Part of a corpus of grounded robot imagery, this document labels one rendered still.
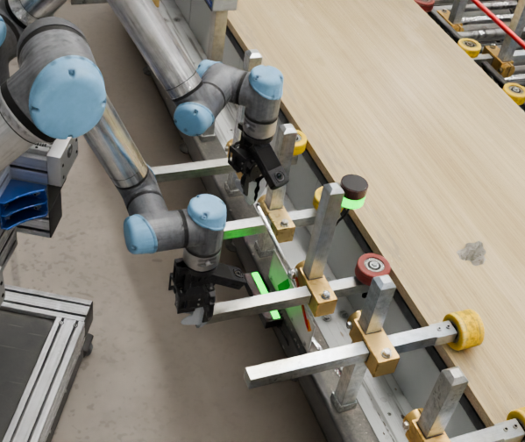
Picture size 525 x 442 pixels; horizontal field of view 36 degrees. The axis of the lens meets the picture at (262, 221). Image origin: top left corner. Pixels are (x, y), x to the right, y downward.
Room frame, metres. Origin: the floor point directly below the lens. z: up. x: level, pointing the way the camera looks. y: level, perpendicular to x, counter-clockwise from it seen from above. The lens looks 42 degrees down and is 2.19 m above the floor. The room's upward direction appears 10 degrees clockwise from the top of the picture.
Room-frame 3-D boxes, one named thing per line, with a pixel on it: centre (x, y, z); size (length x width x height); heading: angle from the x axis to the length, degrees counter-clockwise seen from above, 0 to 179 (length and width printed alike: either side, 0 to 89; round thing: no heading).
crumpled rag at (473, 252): (1.45, -0.52, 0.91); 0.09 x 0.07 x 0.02; 145
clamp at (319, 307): (1.30, -0.15, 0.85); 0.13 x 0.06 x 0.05; 28
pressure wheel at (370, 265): (1.35, -0.28, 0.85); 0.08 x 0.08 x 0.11
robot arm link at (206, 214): (1.14, 0.11, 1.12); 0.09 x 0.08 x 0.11; 117
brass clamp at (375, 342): (1.08, -0.27, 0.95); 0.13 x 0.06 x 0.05; 28
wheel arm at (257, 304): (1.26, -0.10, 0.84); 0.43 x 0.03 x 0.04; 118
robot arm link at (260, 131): (1.48, 0.05, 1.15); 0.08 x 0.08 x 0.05
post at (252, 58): (1.76, 0.10, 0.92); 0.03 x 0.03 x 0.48; 28
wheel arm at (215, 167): (1.70, 0.13, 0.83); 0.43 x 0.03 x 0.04; 118
